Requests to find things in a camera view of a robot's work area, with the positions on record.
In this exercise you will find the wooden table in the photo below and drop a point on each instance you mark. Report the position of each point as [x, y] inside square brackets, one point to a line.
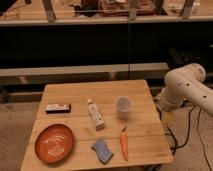
[147, 143]

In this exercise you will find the small dark box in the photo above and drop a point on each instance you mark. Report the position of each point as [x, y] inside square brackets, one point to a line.
[58, 108]

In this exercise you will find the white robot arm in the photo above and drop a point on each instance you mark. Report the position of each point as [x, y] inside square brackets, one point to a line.
[185, 83]

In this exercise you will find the white tube bottle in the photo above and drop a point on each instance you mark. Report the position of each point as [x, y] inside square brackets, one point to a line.
[96, 116]

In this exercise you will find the orange toy carrot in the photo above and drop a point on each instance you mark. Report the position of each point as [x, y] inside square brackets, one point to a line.
[124, 143]

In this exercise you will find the blue sponge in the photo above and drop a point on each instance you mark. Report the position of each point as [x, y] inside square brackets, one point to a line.
[102, 151]

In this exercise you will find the orange ceramic bowl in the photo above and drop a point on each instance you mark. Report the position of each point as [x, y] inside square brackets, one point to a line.
[54, 143]

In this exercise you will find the wooden shelf rack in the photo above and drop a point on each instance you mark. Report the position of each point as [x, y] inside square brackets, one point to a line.
[92, 12]

